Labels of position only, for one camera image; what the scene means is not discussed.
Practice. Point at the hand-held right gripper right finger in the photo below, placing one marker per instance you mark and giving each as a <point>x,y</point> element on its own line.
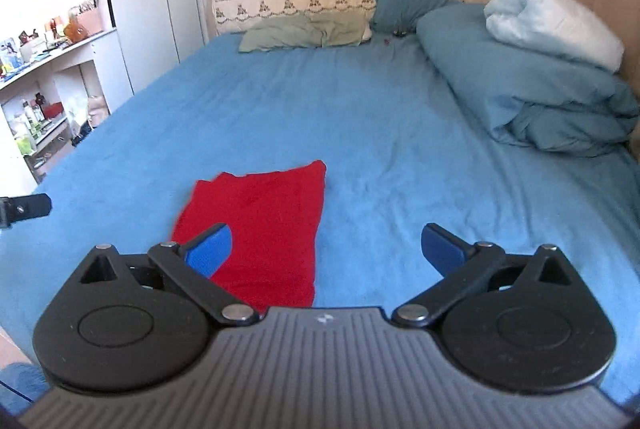
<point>440,251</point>

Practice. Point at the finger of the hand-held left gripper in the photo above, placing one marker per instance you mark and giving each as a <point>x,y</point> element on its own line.
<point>27,206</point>

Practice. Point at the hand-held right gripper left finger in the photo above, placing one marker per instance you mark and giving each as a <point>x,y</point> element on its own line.
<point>212,249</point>

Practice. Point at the red knit sweater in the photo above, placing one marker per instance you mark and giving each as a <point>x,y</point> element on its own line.
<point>270,219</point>

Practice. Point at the white plastic bag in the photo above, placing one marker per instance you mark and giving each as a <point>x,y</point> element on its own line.
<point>97,108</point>

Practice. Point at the bed with blue sheet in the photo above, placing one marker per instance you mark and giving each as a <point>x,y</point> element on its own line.
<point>390,134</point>

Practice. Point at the white shelf unit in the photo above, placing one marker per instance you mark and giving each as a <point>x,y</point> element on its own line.
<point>65,69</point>

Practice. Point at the blue shaggy rug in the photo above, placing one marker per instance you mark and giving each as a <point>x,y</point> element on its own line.
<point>22,384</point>

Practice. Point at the orange-brown bag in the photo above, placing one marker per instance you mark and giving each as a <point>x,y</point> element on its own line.
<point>75,30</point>

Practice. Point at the teal duvet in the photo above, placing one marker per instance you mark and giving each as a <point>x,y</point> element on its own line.
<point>510,79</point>

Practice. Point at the pink storage box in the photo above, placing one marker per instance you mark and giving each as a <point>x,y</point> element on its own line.
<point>90,18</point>

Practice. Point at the white and grey wardrobe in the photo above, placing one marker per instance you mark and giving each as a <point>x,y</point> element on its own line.
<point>145,9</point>

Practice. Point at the green pillow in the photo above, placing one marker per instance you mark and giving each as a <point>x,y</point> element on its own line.
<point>295,34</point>

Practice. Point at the teal pillow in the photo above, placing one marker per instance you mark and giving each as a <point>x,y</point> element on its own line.
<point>405,1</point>

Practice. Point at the white light-blue blanket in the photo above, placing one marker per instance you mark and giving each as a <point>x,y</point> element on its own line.
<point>550,21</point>

